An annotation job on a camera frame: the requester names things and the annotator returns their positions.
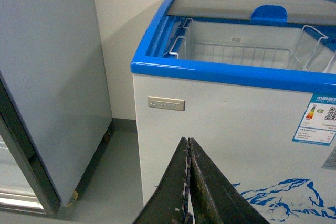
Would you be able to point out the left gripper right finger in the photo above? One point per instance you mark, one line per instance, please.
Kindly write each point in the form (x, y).
(214, 199)

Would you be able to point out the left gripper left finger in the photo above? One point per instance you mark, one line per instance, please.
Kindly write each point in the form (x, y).
(169, 202)

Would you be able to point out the glass sliding freezer lid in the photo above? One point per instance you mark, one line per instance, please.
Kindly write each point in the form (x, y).
(315, 12)

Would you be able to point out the white upright display fridge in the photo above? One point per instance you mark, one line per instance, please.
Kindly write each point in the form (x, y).
(55, 106)

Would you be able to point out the white blue chest freezer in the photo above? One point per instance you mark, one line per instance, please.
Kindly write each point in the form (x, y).
(270, 131)

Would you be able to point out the white wire freezer basket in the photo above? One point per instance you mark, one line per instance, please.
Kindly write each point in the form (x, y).
(302, 49)

